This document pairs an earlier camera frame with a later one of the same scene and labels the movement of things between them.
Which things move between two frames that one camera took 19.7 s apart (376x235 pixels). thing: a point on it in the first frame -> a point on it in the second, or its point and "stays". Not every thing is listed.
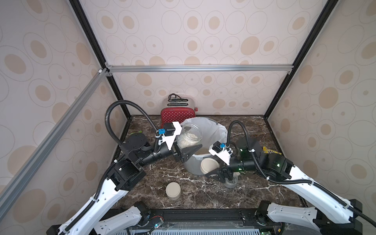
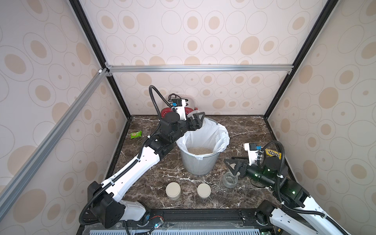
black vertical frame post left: (97, 49) stays
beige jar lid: (208, 165) -> (203, 190)
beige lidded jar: (191, 135) -> (190, 114)
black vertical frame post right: (327, 10) stays
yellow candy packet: (266, 151) stays
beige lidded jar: (173, 190) stays
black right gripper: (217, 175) -> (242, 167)
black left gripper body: (176, 151) -> (190, 124)
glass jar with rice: (231, 184) stays
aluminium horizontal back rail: (200, 68) stays
